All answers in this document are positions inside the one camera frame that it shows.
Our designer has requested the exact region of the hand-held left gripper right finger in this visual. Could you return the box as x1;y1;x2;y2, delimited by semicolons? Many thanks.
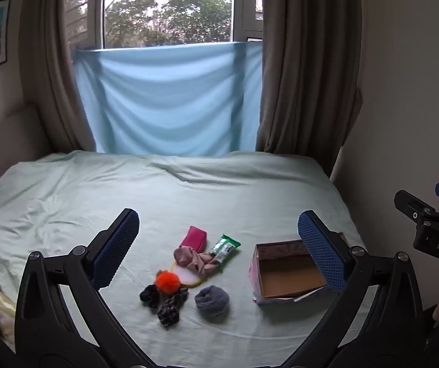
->
281;210;424;368

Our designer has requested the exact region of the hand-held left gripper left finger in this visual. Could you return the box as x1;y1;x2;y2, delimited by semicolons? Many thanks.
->
14;208;155;368

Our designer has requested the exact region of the cardboard box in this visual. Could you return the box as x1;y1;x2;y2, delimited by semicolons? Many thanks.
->
248;232;349;306

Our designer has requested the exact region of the black scrunchie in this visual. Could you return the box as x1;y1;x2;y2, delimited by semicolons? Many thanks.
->
140;284;163;309

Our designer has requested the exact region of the orange fluffy pompom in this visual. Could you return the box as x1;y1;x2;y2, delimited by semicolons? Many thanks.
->
155;270;182;296

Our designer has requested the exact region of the pink spotted sock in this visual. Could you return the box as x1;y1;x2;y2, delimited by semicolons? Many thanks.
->
173;246;220;275

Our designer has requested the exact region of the yellow rimmed white mesh pad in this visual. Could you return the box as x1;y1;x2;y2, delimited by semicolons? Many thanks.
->
169;261;207;289

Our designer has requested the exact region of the dark patterned scrunchie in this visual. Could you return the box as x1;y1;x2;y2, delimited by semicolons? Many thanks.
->
157;287;190;328

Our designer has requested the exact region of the grey fleece sock ball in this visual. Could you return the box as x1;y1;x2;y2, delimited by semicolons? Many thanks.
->
194;285;231;318

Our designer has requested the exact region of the pale green bed sheet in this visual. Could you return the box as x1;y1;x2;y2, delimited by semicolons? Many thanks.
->
0;149;370;358

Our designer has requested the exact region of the pink zip pouch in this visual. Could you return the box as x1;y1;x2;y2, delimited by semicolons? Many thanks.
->
180;225;208;252

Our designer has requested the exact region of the green wet wipes pack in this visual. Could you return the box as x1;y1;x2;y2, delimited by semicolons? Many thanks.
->
209;234;241;271

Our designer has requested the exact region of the light blue hanging cloth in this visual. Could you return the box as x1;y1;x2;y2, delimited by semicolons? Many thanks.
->
72;41;263;157

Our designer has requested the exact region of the brown curtain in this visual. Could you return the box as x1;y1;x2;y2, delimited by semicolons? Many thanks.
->
19;0;98;152
255;0;363;179

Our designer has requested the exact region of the window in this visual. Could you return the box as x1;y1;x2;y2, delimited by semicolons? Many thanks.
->
64;0;265;51

